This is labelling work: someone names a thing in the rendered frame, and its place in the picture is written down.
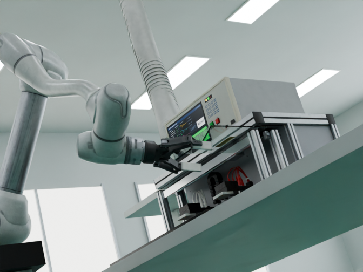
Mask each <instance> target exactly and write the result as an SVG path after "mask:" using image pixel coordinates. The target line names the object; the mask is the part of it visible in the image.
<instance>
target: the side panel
mask: <svg viewBox="0 0 363 272"><path fill-rule="evenodd" d="M286 128H287V131H288V135H289V137H290V140H291V143H292V146H293V149H294V152H295V156H296V158H297V161H298V160H299V159H301V158H303V157H305V156H306V155H308V154H310V153H312V152H314V151H315V150H317V149H319V148H321V147H322V146H324V145H326V144H327V143H329V142H331V141H333V140H334V139H336V138H338V137H340V134H339V131H338V128H337V126H336V124H334V125H333V124H331V125H329V126H323V125H293V124H286Z"/></svg>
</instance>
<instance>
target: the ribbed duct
mask: <svg viewBox="0 0 363 272"><path fill-rule="evenodd" d="M118 1H119V3H120V7H121V9H122V14H123V18H124V20H125V25H126V29H127V31H128V36H129V37H130V43H131V47H132V49H133V54H134V56H135V59H136V62H137V65H138V68H139V71H140V74H141V77H142V80H143V83H144V86H145V88H146V91H147V94H148V97H149V100H150V103H151V106H152V109H153V111H154V114H155V117H156V122H157V126H158V131H159V135H160V139H162V138H164V139H168V137H167V134H166V129H165V126H164V124H165V123H166V122H168V121H169V120H170V119H171V118H173V117H174V116H175V115H176V114H178V113H179V112H180V108H179V105H178V102H177V100H176V97H175V95H174V92H173V89H172V86H171V83H170V81H169V78H168V76H167V73H166V70H165V67H164V64H163V62H162V59H161V57H160V54H159V51H158V48H157V46H156V43H155V40H154V37H153V33H152V31H151V30H152V29H151V27H150V22H149V21H148V16H147V14H146V10H145V6H144V3H143V0H118Z"/></svg>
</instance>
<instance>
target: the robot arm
mask: <svg viewBox="0 0 363 272"><path fill-rule="evenodd" d="M0 61H1V63H2V64H3V65H4V66H5V67H6V68H7V69H8V70H9V71H10V72H11V73H13V74H14V75H15V76H16V77H17V78H19V87H20V90H21V96H20V99H19V103H18V107H17V111H16V115H15V118H14V123H13V125H12V129H11V133H10V137H9V141H8V145H7V148H6V151H5V156H4V159H3V163H2V167H1V171H0V245H5V244H14V243H23V242H24V241H25V240H26V239H27V238H28V237H29V235H30V232H31V226H32V225H31V218H30V215H29V213H28V200H27V198H26V196H25V195H23V192H24V187H25V184H26V180H27V177H28V172H29V169H30V165H31V161H32V157H33V153H34V150H35V146H36V142H37V138H38V134H39V130H40V127H41V123H42V119H43V115H44V111H45V107H46V103H47V100H48V99H50V98H51V97H53V98H62V97H77V96H80V97H82V98H84V99H85V101H86V105H85V108H86V111H87V112H88V114H89V117H90V119H91V122H92V123H93V129H92V131H86V132H83V133H81V134H79V135H78V137H77V141H76V153H77V156H78V157H79V158H80V159H81V160H84V161H87V162H91V163H94V164H101V165H116V164H126V165H127V164H130V165H140V164H141V162H142V163H144V164H153V166H154V167H158V168H161V169H164V170H166V171H169V172H172V173H174V174H178V172H180V171H193V172H202V169H201V164H197V163H190V162H180V163H179V162H177V161H175V160H174V159H173V158H171V157H170V156H171V154H173V153H174V152H176V151H179V150H182V149H185V148H188V147H190V148H191V149H203V150H209V151H212V150H213V148H212V142H209V141H201V140H192V136H191V135H186V136H182V137H175V138H169V139H164V138H162V139H161V144H159V145H157V144H156V142H155V141H149V140H145V141H144V142H143V138H139V137H130V136H125V132H126V130H127V127H128V125H129V121H130V115H131V96H130V93H129V91H128V90H127V88H126V87H125V86H123V85H121V84H119V83H108V84H106V85H105V86H103V87H101V88H100V87H98V86H97V85H95V84H94V83H92V82H90V81H87V80H82V79H67V78H68V68H67V66H66V64H65V63H64V61H63V60H62V59H61V57H60V56H58V55H57V54H55V53H54V52H52V51H51V50H49V49H47V48H45V47H43V46H41V45H37V44H35V43H33V42H30V41H28V40H26V39H23V38H19V37H18V36H17V35H14V34H12V33H7V32H6V33H2V34H0Z"/></svg>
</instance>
